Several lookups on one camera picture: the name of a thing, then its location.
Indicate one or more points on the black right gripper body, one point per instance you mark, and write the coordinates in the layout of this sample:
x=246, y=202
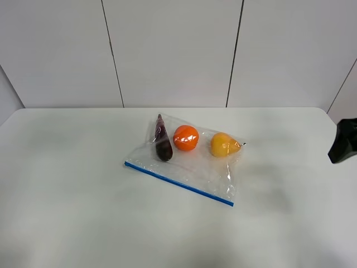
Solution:
x=344, y=145

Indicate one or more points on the clear zip bag blue zipper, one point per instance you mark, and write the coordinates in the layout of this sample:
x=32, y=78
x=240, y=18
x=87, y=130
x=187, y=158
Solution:
x=197, y=170

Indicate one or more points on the yellow pear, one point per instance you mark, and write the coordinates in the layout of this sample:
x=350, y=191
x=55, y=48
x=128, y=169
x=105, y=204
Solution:
x=223, y=145

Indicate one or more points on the orange fruit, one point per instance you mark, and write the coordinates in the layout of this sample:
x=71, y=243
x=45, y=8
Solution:
x=186, y=138

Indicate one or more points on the purple eggplant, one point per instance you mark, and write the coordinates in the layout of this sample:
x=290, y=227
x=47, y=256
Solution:
x=163, y=146

